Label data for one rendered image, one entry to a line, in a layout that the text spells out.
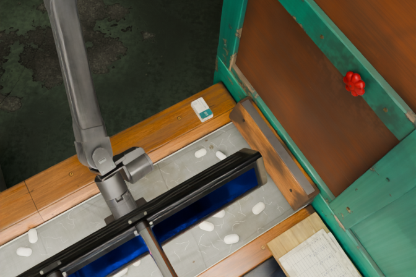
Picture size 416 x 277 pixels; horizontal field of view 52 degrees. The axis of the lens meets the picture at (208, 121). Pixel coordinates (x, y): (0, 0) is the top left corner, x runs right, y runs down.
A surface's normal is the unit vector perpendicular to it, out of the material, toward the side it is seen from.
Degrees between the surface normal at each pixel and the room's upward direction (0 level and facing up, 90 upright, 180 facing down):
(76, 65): 37
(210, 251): 0
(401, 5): 90
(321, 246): 0
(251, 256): 0
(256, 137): 67
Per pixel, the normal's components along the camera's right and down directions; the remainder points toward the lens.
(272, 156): -0.76, 0.24
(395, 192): -0.85, 0.45
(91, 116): 0.54, -0.15
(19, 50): 0.05, -0.44
